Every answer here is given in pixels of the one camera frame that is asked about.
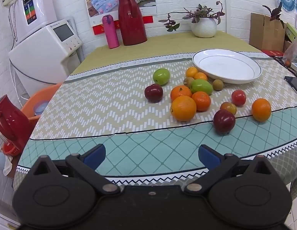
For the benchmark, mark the small orange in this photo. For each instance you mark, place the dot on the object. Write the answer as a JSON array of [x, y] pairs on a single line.
[[200, 76], [191, 71]]

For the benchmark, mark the red kettle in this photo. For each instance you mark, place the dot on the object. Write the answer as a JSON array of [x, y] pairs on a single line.
[[11, 124]]

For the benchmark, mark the reddish orange tangerine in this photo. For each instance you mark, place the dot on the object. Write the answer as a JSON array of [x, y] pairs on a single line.
[[201, 101]]

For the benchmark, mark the medium orange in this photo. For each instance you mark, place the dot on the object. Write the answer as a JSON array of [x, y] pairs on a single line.
[[261, 110]]

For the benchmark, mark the red and yellow plum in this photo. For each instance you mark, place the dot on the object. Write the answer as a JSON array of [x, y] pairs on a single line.
[[229, 107]]

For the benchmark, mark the white plate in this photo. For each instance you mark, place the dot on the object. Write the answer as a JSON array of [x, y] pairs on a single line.
[[225, 62]]

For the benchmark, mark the red thermos jug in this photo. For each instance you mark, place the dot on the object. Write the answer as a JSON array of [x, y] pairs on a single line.
[[131, 24]]

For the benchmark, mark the purple leaf plant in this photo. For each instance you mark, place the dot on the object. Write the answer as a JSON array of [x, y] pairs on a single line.
[[275, 12]]

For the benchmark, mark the pink bottle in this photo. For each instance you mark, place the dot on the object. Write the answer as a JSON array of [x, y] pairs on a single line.
[[111, 33]]

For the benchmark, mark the large orange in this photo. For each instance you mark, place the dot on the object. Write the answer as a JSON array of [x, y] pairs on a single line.
[[183, 109]]

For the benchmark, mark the brown kiwi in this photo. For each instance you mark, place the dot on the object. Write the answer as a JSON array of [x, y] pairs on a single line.
[[218, 85], [188, 81]]

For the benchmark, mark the oval green mango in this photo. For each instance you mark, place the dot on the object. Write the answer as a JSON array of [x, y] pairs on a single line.
[[201, 86]]

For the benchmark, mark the white potted plant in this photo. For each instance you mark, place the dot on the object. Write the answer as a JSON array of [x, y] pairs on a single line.
[[203, 27]]

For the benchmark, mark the round green apple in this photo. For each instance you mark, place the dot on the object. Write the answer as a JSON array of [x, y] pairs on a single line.
[[161, 76]]

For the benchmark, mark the green box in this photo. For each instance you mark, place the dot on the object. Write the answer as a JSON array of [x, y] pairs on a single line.
[[292, 32]]

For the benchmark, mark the red envelope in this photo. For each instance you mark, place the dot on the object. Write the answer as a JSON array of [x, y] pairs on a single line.
[[273, 52]]

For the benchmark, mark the cardboard box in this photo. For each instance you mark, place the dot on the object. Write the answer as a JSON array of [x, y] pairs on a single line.
[[266, 33]]

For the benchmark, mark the wall poster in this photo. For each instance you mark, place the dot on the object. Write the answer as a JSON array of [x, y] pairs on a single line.
[[100, 2]]

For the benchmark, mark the light blue bowl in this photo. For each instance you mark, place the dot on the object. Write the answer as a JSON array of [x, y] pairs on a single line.
[[41, 107]]

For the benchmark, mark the white appliance with screen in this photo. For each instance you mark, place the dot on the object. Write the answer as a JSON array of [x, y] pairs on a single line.
[[38, 57]]

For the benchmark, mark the tangerine with green stem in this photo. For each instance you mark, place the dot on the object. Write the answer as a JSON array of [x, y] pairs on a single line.
[[179, 91]]

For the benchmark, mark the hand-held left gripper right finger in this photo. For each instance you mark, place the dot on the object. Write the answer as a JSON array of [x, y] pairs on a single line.
[[208, 155]]

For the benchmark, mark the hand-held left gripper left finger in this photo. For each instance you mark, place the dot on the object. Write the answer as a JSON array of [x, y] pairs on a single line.
[[97, 154]]

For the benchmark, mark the dark red apple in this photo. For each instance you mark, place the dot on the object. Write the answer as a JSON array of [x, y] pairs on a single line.
[[224, 121], [153, 93]]

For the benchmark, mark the white water purifier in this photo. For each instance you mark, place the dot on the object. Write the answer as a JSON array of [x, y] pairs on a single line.
[[43, 4]]

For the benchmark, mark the black phone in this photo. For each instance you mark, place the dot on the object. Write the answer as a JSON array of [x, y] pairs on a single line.
[[294, 85]]

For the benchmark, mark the clear plastic bag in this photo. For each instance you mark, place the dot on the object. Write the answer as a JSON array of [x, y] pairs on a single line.
[[293, 52]]

